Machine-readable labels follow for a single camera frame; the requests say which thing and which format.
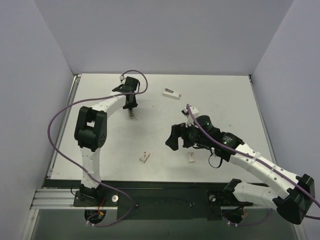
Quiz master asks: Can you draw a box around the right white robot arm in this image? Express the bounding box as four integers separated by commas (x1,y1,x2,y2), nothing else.
165,115,315,225

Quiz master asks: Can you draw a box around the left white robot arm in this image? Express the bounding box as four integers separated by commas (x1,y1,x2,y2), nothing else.
74,76,140,206

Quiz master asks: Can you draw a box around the small cardboard tray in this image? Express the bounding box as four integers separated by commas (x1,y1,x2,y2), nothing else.
187,152,196,163

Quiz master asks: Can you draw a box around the printed staple box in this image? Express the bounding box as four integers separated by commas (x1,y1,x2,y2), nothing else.
139,151,151,164

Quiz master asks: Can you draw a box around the white staple box sleeve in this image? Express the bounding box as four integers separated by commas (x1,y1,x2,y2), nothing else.
162,88,181,100

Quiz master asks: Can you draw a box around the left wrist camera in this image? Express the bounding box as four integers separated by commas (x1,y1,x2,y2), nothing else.
119,74,125,83

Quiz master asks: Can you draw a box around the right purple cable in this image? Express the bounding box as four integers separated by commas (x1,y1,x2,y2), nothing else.
186,104,320,227

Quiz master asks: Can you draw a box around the purple cable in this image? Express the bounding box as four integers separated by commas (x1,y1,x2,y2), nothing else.
186,104,320,227
47,69,149,227

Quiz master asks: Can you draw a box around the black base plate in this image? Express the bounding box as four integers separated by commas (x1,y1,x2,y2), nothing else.
42,178,276,222

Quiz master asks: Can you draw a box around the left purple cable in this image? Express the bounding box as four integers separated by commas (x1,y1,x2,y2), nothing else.
47,69,149,227

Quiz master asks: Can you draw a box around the aluminium frame rail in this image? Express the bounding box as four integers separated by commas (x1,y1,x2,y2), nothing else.
29,188,118,210

